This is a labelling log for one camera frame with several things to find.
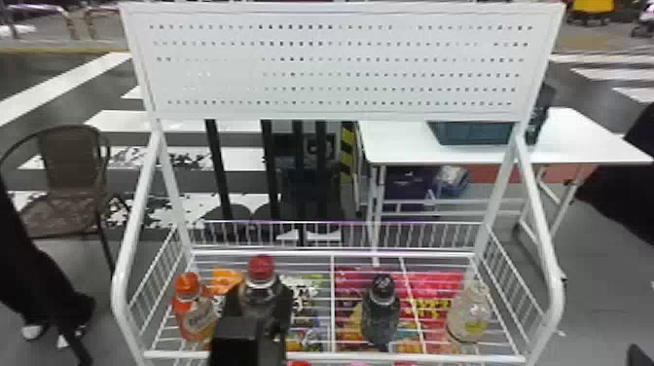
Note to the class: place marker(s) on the green snack packet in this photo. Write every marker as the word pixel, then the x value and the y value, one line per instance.
pixel 306 291

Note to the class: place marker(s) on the person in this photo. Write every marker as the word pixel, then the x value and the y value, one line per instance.
pixel 623 194
pixel 30 281

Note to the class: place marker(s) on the striped post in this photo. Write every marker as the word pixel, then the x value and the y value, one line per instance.
pixel 347 153

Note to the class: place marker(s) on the orange snack packet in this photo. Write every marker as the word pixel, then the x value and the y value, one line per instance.
pixel 225 280

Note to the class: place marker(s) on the blue basket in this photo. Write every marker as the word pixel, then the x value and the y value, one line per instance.
pixel 470 133

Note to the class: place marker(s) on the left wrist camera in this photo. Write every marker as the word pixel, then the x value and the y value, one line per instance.
pixel 237 342

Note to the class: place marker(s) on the red-capped black bottle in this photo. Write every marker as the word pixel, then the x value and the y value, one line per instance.
pixel 261 294

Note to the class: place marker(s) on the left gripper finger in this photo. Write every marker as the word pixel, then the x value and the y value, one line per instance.
pixel 232 302
pixel 284 306

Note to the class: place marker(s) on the black-capped black bottle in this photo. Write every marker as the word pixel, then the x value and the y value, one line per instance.
pixel 380 314

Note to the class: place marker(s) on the white side table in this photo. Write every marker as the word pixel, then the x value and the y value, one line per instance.
pixel 562 145

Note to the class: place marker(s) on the red snack packet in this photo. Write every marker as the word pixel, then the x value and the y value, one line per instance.
pixel 434 291

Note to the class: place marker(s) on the orange bottle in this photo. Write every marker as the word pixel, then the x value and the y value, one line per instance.
pixel 191 311

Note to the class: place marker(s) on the clear bottle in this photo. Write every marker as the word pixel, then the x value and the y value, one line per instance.
pixel 467 317

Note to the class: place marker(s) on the brown chair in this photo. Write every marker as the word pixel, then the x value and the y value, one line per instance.
pixel 71 174

